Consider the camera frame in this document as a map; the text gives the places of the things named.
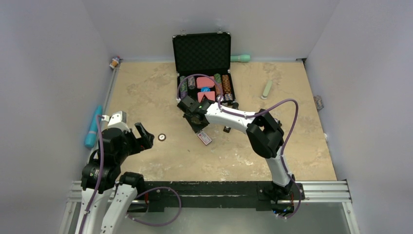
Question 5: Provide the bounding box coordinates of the pink card deck upper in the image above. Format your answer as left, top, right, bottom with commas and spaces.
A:
196, 77, 215, 89

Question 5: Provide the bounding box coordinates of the pink card deck lower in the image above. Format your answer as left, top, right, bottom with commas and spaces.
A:
197, 91, 216, 103

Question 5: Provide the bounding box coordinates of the black stapler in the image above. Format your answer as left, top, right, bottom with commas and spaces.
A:
223, 102, 239, 133

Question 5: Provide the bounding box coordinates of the pink card deck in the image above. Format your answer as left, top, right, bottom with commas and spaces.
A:
196, 77, 215, 89
197, 91, 216, 103

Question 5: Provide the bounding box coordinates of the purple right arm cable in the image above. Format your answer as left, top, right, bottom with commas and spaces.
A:
176, 74, 302, 220

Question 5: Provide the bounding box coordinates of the mint green flashlight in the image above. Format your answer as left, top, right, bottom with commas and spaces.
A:
230, 55, 251, 63

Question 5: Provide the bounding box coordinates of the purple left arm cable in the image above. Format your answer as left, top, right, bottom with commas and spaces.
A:
77, 115, 106, 234

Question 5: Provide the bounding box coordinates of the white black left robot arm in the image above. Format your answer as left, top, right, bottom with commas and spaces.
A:
75, 111, 154, 234

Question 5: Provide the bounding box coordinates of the green chip stack left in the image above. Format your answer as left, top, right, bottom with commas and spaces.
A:
180, 76, 188, 92

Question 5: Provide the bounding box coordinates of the left poker chip on table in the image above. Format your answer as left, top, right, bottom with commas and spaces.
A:
158, 134, 167, 141

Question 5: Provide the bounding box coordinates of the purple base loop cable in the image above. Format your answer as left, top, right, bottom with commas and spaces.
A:
128, 186, 183, 227

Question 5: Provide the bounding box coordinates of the black poker chip case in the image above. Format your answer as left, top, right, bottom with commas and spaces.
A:
172, 32, 236, 105

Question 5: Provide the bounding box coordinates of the orange chip stack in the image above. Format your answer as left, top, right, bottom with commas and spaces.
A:
215, 83, 224, 97

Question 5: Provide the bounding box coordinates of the pale green stapler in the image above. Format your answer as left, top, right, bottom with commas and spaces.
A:
261, 79, 273, 99

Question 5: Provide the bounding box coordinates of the purple chip stack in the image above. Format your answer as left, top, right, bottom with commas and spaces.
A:
180, 91, 188, 100

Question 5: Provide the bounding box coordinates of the grey object at right wall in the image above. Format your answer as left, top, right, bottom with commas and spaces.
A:
313, 95, 324, 111

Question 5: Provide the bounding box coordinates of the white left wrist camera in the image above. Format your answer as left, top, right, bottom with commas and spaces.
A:
101, 111, 130, 132

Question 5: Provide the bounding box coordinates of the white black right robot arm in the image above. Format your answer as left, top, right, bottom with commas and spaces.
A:
177, 96, 294, 198

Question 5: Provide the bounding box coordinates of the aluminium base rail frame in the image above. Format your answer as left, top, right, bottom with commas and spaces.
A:
58, 179, 361, 234

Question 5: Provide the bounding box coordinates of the teal blue handle tool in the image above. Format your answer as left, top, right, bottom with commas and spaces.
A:
84, 105, 103, 149

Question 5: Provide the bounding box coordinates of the green chip stack right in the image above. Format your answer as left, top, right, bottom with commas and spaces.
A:
214, 74, 222, 84

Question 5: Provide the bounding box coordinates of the green chip stack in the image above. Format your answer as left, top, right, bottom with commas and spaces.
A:
214, 74, 222, 84
180, 76, 188, 92

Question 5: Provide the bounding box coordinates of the brown chip stack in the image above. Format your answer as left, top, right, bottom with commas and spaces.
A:
222, 75, 234, 101

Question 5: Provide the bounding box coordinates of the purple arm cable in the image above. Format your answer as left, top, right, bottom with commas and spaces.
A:
77, 115, 106, 234
176, 74, 302, 220

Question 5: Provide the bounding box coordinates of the grey chip stack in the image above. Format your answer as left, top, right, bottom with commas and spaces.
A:
187, 76, 196, 90

